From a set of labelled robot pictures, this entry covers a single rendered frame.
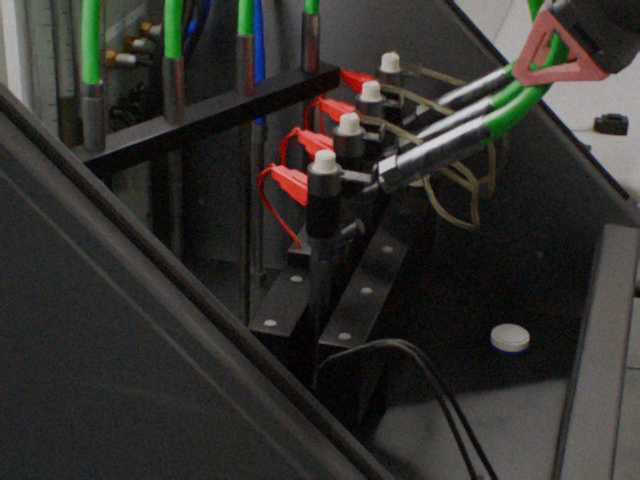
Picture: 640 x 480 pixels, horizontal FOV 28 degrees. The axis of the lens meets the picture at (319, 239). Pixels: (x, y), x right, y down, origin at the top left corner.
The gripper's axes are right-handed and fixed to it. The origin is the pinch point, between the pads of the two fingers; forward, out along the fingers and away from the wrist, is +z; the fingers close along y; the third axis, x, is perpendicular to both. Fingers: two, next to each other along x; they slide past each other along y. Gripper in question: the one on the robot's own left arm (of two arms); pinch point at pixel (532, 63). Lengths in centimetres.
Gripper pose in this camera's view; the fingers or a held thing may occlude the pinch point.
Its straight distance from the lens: 97.6
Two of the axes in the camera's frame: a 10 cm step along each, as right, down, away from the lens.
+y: -4.8, 5.8, -6.6
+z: -5.5, 4.0, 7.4
